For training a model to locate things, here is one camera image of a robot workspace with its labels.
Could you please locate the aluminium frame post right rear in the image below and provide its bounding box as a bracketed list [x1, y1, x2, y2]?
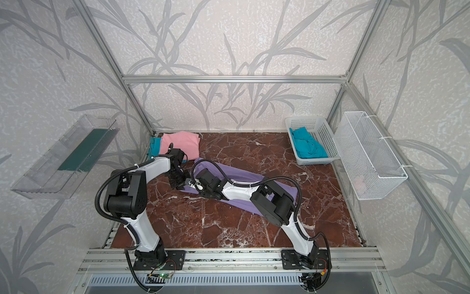
[324, 0, 391, 130]

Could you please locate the white wire mesh basket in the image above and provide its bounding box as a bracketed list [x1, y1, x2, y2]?
[334, 111, 408, 200]

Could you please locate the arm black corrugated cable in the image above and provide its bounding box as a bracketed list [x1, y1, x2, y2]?
[94, 143, 175, 225]
[190, 159, 304, 241]

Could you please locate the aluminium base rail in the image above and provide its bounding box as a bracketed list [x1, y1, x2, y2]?
[77, 247, 386, 274]

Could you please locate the teal t-shirt in basket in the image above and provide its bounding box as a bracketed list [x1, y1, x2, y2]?
[290, 127, 328, 159]

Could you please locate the grey plastic laundry basket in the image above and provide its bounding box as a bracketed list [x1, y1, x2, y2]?
[285, 116, 340, 165]

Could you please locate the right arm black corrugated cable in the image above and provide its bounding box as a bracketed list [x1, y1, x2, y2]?
[190, 159, 304, 241]

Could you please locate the aluminium frame post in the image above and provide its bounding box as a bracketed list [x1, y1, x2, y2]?
[72, 0, 155, 136]
[324, 0, 391, 130]

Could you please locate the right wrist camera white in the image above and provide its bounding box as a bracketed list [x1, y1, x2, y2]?
[185, 178, 200, 192]

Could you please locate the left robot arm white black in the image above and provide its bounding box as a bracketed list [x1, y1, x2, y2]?
[103, 147, 188, 265]

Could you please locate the teal folded t-shirt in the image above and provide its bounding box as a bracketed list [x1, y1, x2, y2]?
[147, 137, 162, 159]

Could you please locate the aluminium frame post left rear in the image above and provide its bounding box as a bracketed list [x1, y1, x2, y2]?
[72, 0, 155, 136]

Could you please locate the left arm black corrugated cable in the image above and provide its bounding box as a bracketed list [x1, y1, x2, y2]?
[94, 143, 175, 225]

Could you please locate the pink folded t-shirt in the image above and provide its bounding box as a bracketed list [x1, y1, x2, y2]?
[159, 131, 201, 160]

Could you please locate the clear acrylic wall tray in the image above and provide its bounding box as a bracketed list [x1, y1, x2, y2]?
[11, 115, 120, 200]

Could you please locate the purple t-shirt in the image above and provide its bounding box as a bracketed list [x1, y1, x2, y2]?
[195, 162, 297, 216]

